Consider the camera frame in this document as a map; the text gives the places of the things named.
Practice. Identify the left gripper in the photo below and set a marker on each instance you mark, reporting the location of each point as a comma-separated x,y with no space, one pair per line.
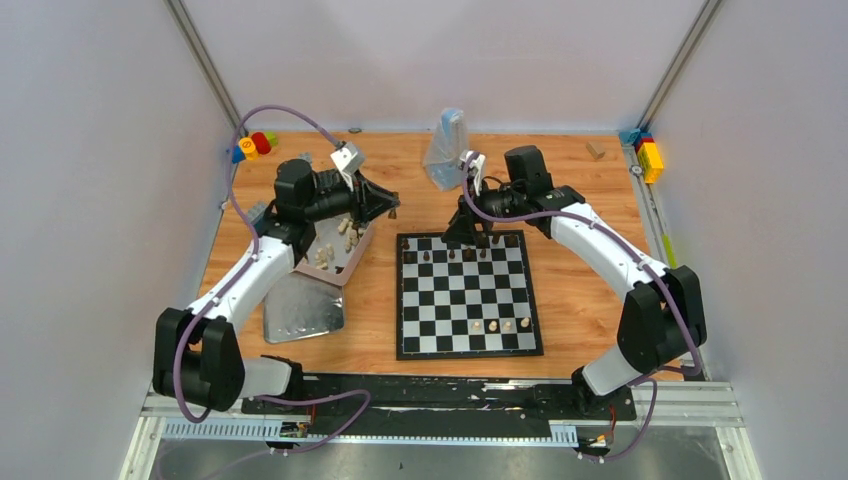
361,201

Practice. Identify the metal tin lid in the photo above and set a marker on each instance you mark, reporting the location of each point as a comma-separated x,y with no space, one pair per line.
298,307

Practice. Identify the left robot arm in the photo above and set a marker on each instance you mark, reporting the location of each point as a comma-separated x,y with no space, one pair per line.
197,358

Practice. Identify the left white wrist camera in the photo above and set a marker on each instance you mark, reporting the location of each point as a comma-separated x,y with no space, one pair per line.
347,160

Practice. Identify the yellow lego brick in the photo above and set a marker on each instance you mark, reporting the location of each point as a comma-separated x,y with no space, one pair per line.
650,161

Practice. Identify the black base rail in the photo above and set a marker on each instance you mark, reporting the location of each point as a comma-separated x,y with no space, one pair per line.
446,407

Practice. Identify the black white chessboard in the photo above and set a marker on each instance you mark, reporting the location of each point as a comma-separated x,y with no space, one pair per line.
452,299

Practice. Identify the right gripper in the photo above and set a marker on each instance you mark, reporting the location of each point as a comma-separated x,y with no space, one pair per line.
463,223

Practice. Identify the pink metal tin box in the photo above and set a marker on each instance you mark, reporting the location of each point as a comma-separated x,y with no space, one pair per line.
339,246

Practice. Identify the blue toy block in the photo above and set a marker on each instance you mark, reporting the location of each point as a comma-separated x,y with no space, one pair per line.
237,155

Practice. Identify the small wooden block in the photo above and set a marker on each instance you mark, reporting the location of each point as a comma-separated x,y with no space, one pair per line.
596,150

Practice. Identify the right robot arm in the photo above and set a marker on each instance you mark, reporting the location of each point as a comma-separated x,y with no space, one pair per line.
662,315

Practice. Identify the yellow round toy block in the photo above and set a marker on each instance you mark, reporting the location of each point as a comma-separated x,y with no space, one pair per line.
248,148

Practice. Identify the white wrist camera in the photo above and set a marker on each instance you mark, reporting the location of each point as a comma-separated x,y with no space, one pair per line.
347,160
473,163

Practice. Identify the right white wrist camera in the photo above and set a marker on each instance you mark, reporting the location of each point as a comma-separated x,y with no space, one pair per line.
473,163

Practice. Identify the red round toy block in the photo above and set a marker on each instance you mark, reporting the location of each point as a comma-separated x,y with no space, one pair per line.
261,142

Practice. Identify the plastic bag with blue item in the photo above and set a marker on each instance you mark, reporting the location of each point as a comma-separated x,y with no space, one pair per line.
442,160

